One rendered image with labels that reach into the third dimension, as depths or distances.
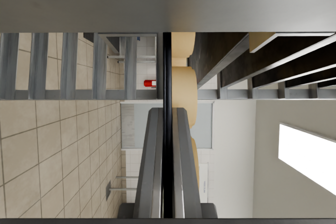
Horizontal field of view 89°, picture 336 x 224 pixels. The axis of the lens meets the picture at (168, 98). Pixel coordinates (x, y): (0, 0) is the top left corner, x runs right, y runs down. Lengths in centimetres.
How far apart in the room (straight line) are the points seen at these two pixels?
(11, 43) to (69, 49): 18
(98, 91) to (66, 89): 10
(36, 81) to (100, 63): 20
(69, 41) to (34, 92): 18
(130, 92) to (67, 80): 19
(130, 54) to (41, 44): 27
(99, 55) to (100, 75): 6
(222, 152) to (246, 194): 114
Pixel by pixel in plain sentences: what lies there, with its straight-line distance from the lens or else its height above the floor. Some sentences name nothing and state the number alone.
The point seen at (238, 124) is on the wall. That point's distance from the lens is 416.
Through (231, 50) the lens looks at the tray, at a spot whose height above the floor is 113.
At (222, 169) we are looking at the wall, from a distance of 439.
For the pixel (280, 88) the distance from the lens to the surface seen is 59.
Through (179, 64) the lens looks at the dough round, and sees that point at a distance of 19.
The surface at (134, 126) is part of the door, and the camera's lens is 398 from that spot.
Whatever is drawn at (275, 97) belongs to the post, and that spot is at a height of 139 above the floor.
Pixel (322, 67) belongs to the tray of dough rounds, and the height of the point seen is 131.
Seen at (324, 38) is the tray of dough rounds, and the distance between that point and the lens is 23.
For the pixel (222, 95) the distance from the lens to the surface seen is 53.
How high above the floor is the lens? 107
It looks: level
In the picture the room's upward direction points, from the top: 90 degrees clockwise
